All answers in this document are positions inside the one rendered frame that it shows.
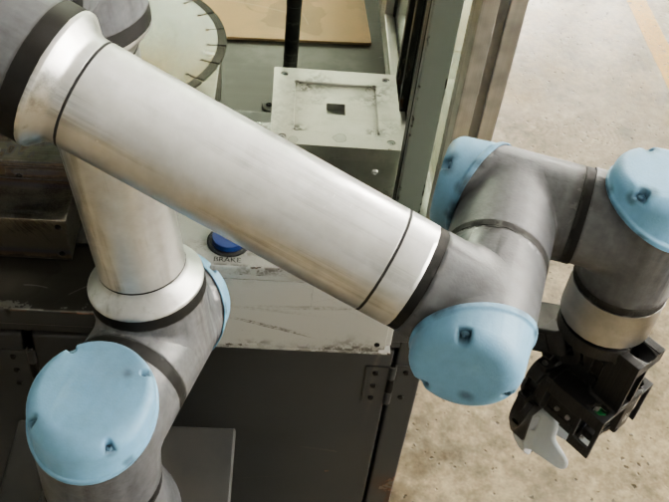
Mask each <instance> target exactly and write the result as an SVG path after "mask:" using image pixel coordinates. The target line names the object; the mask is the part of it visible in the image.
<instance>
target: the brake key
mask: <svg viewBox="0 0 669 502"><path fill-rule="evenodd" d="M212 245H213V246H214V247H215V248H216V249H218V250H220V251H222V252H236V251H239V250H241V249H242V248H243V247H241V246H239V245H237V244H235V243H233V242H232V241H230V240H228V239H226V238H224V237H222V236H221V235H219V234H217V233H215V232H213V233H212Z"/></svg>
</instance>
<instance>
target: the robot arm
mask: <svg viewBox="0 0 669 502"><path fill-rule="evenodd" d="M151 24H152V16H151V10H150V6H149V1H148V0H0V133H1V134H3V135H5V136H6V137H8V138H10V139H12V140H14V141H16V142H17V143H19V144H21V145H23V146H29V145H33V144H37V143H41V142H45V141H48V142H50V143H52V144H54V145H55V146H57V147H58V149H59V152H60V155H61V159H62V162H63V165H64V168H65V171H66V174H67V178H68V181H69V183H70V186H71V189H72V192H73V196H74V199H75V202H76V205H77V208H78V211H79V215H80V218H81V221H82V224H83V227H84V231H85V234H86V237H87V240H88V243H89V246H90V250H91V253H92V256H93V259H94V262H95V265H96V267H95V268H94V270H93V271H92V273H91V275H90V277H89V280H88V286H87V291H88V297H89V300H90V303H91V306H92V309H93V312H94V315H95V318H96V323H95V326H94V328H93V330H92V331H91V333H90V334H89V336H88V337H87V339H86V340H85V341H84V342H83V343H82V344H79V345H77V346H76V349H75V350H73V351H70V352H68V351H67V350H64V351H62V352H61V353H59V354H58V355H56V356H55V357H53V358H52V359H51V360H50V361H49V362H47V363H46V364H45V365H44V367H43V368H42V369H41V370H40V371H39V373H38V374H37V376H36V377H35V379H34V381H33V383H32V385H31V387H30V390H29V393H28V396H27V401H26V435H27V441H28V444H29V448H30V450H31V453H32V455H33V457H34V459H35V462H36V466H37V470H38V474H39V477H40V481H41V485H42V489H43V490H42V493H41V496H40V499H39V501H38V502H181V497H180V493H179V490H178V487H177V485H176V483H175V481H174V479H173V477H172V476H171V474H170V473H169V472H168V471H167V469H166V468H165V467H164V466H163V465H162V462H161V446H162V443H163V441H164V438H165V436H166V434H167V433H168V431H169V429H170V427H171V425H172V423H173V421H174V420H175V418H176V416H177V414H178V412H179V410H180V408H181V407H182V405H183V404H184V402H185V400H186V398H187V396H188V395H189V393H190V391H191V389H192V387H193V385H194V383H195V382H196V380H197V378H198V376H199V374H200V372H201V370H202V369H203V367H204V365H205V363H206V361H207V359H208V357H209V356H210V354H211V352H212V351H213V350H214V349H215V347H216V346H217V345H218V343H219V341H220V339H221V337H222V335H223V333H224V330H225V326H226V322H227V320H228V317H229V313H230V296H229V292H228V289H227V286H226V283H225V281H224V280H223V278H222V276H221V275H220V273H219V272H218V271H217V270H215V271H212V270H211V269H210V265H211V263H210V262H209V261H207V260H206V259H205V258H204V257H202V256H201V255H199V254H197V253H196V252H195V251H194V250H192V249H191V248H190V247H188V246H186V245H184V244H182V239H181V235H180V230H179V226H178V221H177V217H176V212H175V211H177V212H178V213H180V214H182V215H184V216H186V217H188V218H189V219H191V220H193V221H195V222H197V223H199V224H200V225H202V226H204V227H206V228H208V229H210V230H211V231H213V232H215V233H217V234H219V235H221V236H222V237H224V238H226V239H228V240H230V241H232V242H233V243H235V244H237V245H239V246H241V247H243V248H244V249H246V250H248V251H250V252H252V253H254V254H255V255H257V256H259V257H261V258H263V259H265V260H266V261H268V262H270V263H272V264H274V265H276V266H277V267H279V268H281V269H283V270H285V271H287V272H288V273H290V274H292V275H294V276H296V277H298V278H300V279H301V280H303V281H305V282H307V283H309V284H311V285H312V286H314V287H316V288H318V289H320V290H322V291H323V292H325V293H327V294H329V295H331V296H333V297H334V298H336V299H338V300H340V301H342V302H344V303H345V304H347V305H349V306H351V307H353V308H355V309H356V310H358V311H360V312H362V313H364V314H366V315H367V316H369V317H371V318H373V319H375V320H377V321H378V322H379V323H381V324H383V325H385V326H387V327H389V328H391V329H393V330H394V331H396V332H397V333H399V334H401V335H403V336H405V337H407V338H409V342H408V346H409V355H408V359H409V365H410V368H411V370H412V372H413V374H414V376H415V377H417V378H419V379H420V380H421V381H422V382H423V385H424V387H425V388H426V389H427V390H429V391H430V392H432V393H433V394H435V395H436V396H438V397H440V398H443V399H445V400H448V401H451V402H454V403H458V404H463V405H475V406H477V405H487V404H492V403H496V402H498V401H501V400H503V399H505V398H507V397H508V396H510V395H512V394H513V393H515V392H516V390H517V389H518V387H519V386H520V384H521V389H520V390H519V392H518V396H517V398H516V400H515V402H514V404H513V406H512V408H511V411H510V415H509V422H510V428H511V430H512V431H513V435H514V438H515V440H516V442H517V444H518V446H519V447H520V448H521V449H522V450H523V451H524V452H525V453H527V454H530V453H531V452H532V451H533V452H534V453H536V454H537V455H539V456H540V457H542V458H543V459H545V460H546V461H548V462H549V463H551V464H552V465H553V466H555V467H557V468H559V469H565V468H567V465H568V460H567V458H566V456H565V454H564V453H563V451H562V449H561V448H560V446H559V445H558V442H557V439H556V435H557V436H559V437H560V438H562V439H564V440H565V441H566V442H567V443H569V444H570V445H571V446H572V447H573V448H574V449H575V450H576V451H578V452H579V453H580V454H581V455H582V456H583V457H584V458H585V459H586V458H587V457H588V455H589V453H590V451H591V450H592V448H593V446H594V444H595V442H596V440H597V438H598V436H599V435H600V434H601V433H603V432H605V431H607V430H611V431H612V432H616V431H617V430H618V428H619V427H620V426H622V425H623V424H624V423H625V421H626V420H627V418H628V417H629V418H631V419H632V420H633V419H634V418H635V416H636V414H637V413H638V411H639V409H640V407H641V405H642V404H643V402H644V400H645V398H646V396H647V394H648V393H649V391H650V389H651V388H652V386H653V385H654V383H653V382H651V381H650V380H649V379H648V378H646V377H645V375H646V373H647V371H648V370H649V369H650V368H651V367H652V366H654V365H655V364H656V363H658V362H659V361H660V360H661V358H662V356H663V354H664V353H665V351H666V349H664V348H663V347H662V346H660V345H659V344H658V343H657V342H655V341H654V340H653V339H651V338H650V337H649V334H650V333H651V331H652V329H653V327H654V325H655V323H656V321H657V319H658V318H659V316H660V314H661V312H662V310H663V308H664V306H665V304H666V302H667V300H668V298H669V149H665V148H660V147H651V148H650V149H648V150H646V149H644V148H642V147H637V148H634V149H631V150H629V151H627V152H625V153H624V154H622V155H621V156H620V157H619V158H618V159H617V160H616V162H615V164H614V165H613V166H612V167H611V168H610V169H609V170H606V169H603V168H599V167H596V168H593V167H590V166H586V165H582V164H578V163H574V162H571V161H567V160H563V159H559V158H555V157H552V156H548V155H544V154H540V153H536V152H533V151H529V150H525V149H521V148H518V147H514V146H511V145H510V144H509V143H507V142H503V141H500V142H492V141H487V140H482V139H478V138H473V137H468V136H460V137H457V138H456V139H454V140H453V141H452V142H451V143H450V145H449V146H448V148H447V151H446V154H445V156H444V159H443V163H442V166H441V169H440V172H439V176H438V179H437V183H436V186H435V190H434V194H433V198H432V202H431V207H430V214H429V217H430V220H429V219H427V218H425V217H423V216H422V215H420V214H418V213H416V212H415V211H413V210H411V209H409V208H407V207H406V206H404V205H402V204H400V203H398V202H397V201H395V200H393V199H391V198H390V197H388V196H386V195H384V194H382V193H381V192H379V191H377V190H375V189H373V188H372V187H370V186H368V185H366V184H364V183H363V182H361V181H359V180H357V179H356V178H354V177H352V176H350V175H348V174H347V173H345V172H343V171H341V170H339V169H338V168H336V167H334V166H332V165H331V164H329V163H327V162H325V161H323V160H322V159H320V158H318V157H316V156H314V155H313V154H311V153H309V152H307V151H306V150H304V149H302V148H300V147H298V146H297V145H295V144H293V143H291V142H289V141H288V140H286V139H284V138H282V137H280V136H279V135H277V134H275V133H273V132H272V131H270V130H268V129H266V128H264V127H263V126H261V125H258V124H256V123H255V122H253V121H251V120H249V119H248V118H246V117H244V116H242V115H240V114H239V113H237V112H235V111H233V110H231V109H230V108H228V107H226V106H224V105H223V104H221V103H219V102H217V101H215V100H214V99H212V98H210V97H208V96H206V95H205V94H203V93H201V92H199V91H197V90H196V89H194V88H192V87H190V86H189V85H187V84H185V83H183V82H181V81H180V80H178V79H176V78H174V77H172V76H171V75H169V74H167V73H165V72H164V71H162V70H160V69H158V68H156V67H155V66H153V65H151V64H150V63H148V62H147V61H145V60H143V59H142V58H141V54H140V50H139V46H138V44H139V43H140V41H141V40H142V39H143V38H144V37H145V35H146V34H147V33H148V31H149V30H150V27H151ZM551 260H553V261H557V262H561V263H564V264H572V265H573V268H572V270H571V273H570V275H569V278H568V280H567V283H566V285H565V288H564V290H563V293H562V295H561V299H560V305H559V304H553V303H547V302H542V299H543V294H544V288H545V283H546V279H547V274H548V271H549V267H550V262H551ZM531 350H533V351H537V352H542V356H541V357H540V358H539V359H537V360H536V361H535V362H534V363H533V364H532V366H531V367H530V369H529V370H528V372H527V374H526V377H525V378H524V376H525V373H526V369H527V365H528V362H529V358H530V354H531ZM640 396H641V397H640ZM639 397H640V398H639ZM638 398H639V400H638V402H637V404H636V406H635V408H634V405H635V403H636V401H637V399H638Z"/></svg>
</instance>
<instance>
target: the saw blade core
mask: <svg viewBox="0 0 669 502"><path fill-rule="evenodd" d="M148 1H149V6H150V10H151V16H152V24H151V27H150V30H149V31H148V33H147V34H146V35H145V37H144V38H143V39H142V40H141V41H140V43H139V44H138V46H139V50H140V54H141V58H142V59H143V60H145V61H147V62H148V63H150V64H151V65H153V66H155V67H156V68H158V69H160V70H162V71H164V72H165V73H167V74H169V75H171V76H172V77H174V78H176V79H178V80H180V81H181V82H183V83H185V84H187V83H189V82H190V81H192V80H193V79H196V77H197V76H198V75H199V74H201V73H202V72H203V71H204V70H205V69H206V67H207V66H208V65H209V64H210V63H211V61H212V59H213V57H214V55H209V54H204V52H205V51H206V52H212V53H216V50H217V46H218V36H217V31H216V28H215V25H214V23H213V21H212V20H211V18H210V17H209V16H208V14H207V13H206V12H205V11H204V10H203V9H202V8H201V7H199V6H198V5H197V4H196V3H194V2H193V1H191V0H148ZM186 3H187V4H186ZM198 16H200V17H198ZM206 30H209V31H206ZM207 45H209V46H207ZM201 61H204V62H201ZM186 75H189V76H190V77H189V76H186Z"/></svg>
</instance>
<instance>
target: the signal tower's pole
mask: <svg viewBox="0 0 669 502"><path fill-rule="evenodd" d="M302 4H303V0H287V14H286V31H285V48H284V65H283V68H298V55H299V41H300V27H301V13H302Z"/></svg>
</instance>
